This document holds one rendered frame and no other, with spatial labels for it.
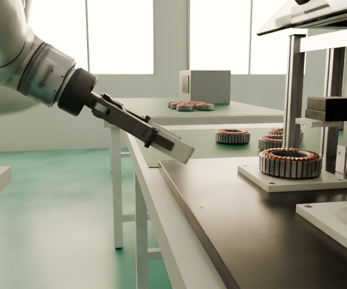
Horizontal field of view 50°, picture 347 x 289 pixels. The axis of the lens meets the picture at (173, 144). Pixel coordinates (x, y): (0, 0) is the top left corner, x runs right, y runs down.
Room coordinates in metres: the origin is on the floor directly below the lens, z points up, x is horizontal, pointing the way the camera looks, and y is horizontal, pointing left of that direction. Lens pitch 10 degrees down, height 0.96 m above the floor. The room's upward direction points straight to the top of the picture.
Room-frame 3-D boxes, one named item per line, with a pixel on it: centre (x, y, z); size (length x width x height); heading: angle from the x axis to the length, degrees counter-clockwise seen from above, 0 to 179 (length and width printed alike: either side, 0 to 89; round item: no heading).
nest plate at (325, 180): (0.68, -0.22, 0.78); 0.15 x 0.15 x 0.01; 10
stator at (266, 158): (0.68, -0.22, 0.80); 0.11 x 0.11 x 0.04
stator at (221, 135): (1.20, -0.19, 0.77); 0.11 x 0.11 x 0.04
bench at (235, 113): (2.94, -0.02, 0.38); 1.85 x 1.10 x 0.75; 10
